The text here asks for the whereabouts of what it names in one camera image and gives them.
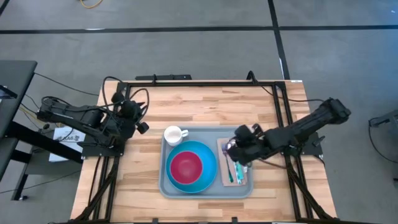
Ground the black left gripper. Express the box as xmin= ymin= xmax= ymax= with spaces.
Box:
xmin=111 ymin=91 xmax=150 ymax=136

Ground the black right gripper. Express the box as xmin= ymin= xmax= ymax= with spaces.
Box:
xmin=229 ymin=124 xmax=274 ymax=166

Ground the iridescent fork with teal handle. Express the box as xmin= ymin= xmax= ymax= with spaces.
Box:
xmin=221 ymin=148 xmax=234 ymax=184

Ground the light cloth napkin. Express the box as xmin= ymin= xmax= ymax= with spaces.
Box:
xmin=216 ymin=138 xmax=249 ymax=187

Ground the grey plastic tray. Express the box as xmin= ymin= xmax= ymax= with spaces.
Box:
xmin=159 ymin=126 xmax=254 ymax=200

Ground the knife with teal handle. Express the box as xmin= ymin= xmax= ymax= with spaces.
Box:
xmin=237 ymin=161 xmax=246 ymax=185

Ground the blue round plate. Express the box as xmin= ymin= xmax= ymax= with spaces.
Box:
xmin=165 ymin=140 xmax=218 ymax=194

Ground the white mug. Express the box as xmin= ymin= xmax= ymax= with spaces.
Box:
xmin=164 ymin=125 xmax=190 ymax=147

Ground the magenta bowl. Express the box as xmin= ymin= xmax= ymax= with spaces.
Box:
xmin=170 ymin=151 xmax=204 ymax=185

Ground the black bar device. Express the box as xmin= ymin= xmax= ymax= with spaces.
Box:
xmin=135 ymin=73 xmax=193 ymax=82

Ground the white printed paper sheet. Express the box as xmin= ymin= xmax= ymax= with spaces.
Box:
xmin=49 ymin=126 xmax=86 ymax=163

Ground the black desk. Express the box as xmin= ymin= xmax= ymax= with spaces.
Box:
xmin=0 ymin=60 xmax=84 ymax=202

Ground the dark screen device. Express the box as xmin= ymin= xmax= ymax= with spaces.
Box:
xmin=0 ymin=84 xmax=19 ymax=100

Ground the grey metal stand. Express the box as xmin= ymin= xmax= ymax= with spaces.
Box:
xmin=368 ymin=108 xmax=398 ymax=129

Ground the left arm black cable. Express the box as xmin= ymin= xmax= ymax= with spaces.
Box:
xmin=101 ymin=75 xmax=150 ymax=124

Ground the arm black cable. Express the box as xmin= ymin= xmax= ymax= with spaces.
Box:
xmin=247 ymin=70 xmax=326 ymax=103
xmin=101 ymin=75 xmax=150 ymax=124

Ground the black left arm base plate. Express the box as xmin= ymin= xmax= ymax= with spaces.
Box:
xmin=81 ymin=132 xmax=127 ymax=158

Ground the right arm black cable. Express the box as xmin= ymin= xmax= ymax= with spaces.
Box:
xmin=247 ymin=70 xmax=326 ymax=103

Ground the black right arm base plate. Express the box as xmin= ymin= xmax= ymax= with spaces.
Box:
xmin=277 ymin=130 xmax=326 ymax=157

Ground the black aluminium table frame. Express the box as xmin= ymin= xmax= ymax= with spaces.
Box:
xmin=67 ymin=79 xmax=340 ymax=224

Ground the long black floor cable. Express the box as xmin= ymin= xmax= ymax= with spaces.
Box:
xmin=32 ymin=72 xmax=100 ymax=96

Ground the yellow cable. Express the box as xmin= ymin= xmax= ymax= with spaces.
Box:
xmin=17 ymin=105 xmax=44 ymax=126

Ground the thin black floor cable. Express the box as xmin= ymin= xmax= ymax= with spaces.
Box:
xmin=0 ymin=169 xmax=82 ymax=195

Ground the orange floor cable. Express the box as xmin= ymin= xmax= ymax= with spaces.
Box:
xmin=79 ymin=0 xmax=104 ymax=9

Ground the curved black floor cable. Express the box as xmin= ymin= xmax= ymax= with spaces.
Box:
xmin=368 ymin=119 xmax=398 ymax=165

